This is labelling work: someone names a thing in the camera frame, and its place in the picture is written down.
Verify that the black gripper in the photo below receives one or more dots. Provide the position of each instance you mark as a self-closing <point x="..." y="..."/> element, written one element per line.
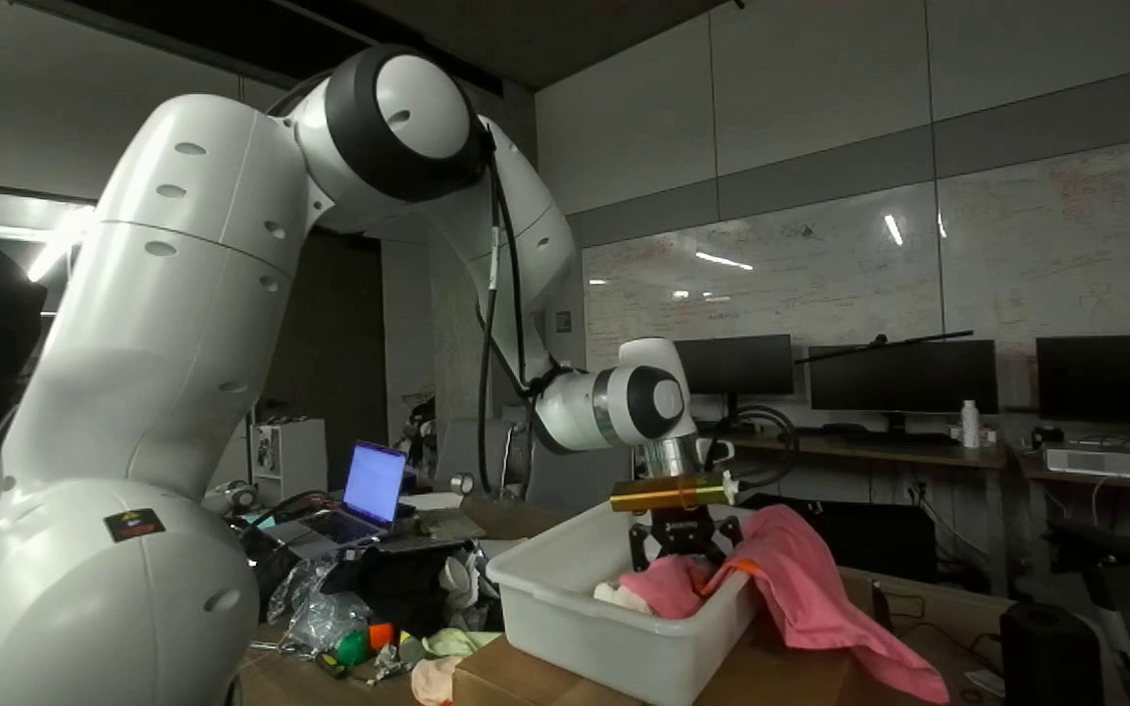
<point x="684" y="526"/>

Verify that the pink cloth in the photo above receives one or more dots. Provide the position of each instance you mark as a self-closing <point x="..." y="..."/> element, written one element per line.
<point x="812" y="591"/>

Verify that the peach cloth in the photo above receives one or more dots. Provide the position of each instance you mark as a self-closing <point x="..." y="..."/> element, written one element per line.
<point x="434" y="683"/>

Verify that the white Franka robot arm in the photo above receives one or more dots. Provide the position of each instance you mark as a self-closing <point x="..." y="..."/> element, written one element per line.
<point x="136" y="393"/>

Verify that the small white cloth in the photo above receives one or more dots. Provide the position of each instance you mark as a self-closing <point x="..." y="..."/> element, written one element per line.
<point x="619" y="593"/>

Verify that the white plastic bin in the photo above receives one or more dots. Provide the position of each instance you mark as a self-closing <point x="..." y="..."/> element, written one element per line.
<point x="565" y="614"/>

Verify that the black computer monitor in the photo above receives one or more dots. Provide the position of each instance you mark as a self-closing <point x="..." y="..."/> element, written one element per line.
<point x="1114" y="377"/>
<point x="905" y="377"/>
<point x="735" y="363"/>

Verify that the wooden office desk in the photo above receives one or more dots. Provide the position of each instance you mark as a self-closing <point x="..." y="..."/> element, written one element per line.
<point x="881" y="458"/>
<point x="1101" y="482"/>

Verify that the white bottle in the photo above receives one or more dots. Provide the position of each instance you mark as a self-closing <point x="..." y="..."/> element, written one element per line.
<point x="969" y="425"/>

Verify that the small orange object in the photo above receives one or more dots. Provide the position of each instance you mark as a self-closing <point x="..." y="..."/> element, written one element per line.
<point x="382" y="637"/>

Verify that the open laptop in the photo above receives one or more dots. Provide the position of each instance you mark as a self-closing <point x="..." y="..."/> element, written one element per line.
<point x="373" y="482"/>

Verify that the small green object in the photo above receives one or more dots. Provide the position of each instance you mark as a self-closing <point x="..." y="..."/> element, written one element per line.
<point x="352" y="649"/>

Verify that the clear plastic bag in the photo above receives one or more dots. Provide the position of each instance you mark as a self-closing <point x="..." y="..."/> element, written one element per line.
<point x="324" y="623"/>

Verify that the black cylindrical bin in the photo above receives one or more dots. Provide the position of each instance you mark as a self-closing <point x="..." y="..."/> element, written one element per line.
<point x="1048" y="654"/>

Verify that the white desktop device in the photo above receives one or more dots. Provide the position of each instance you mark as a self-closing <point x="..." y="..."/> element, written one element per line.
<point x="1087" y="461"/>

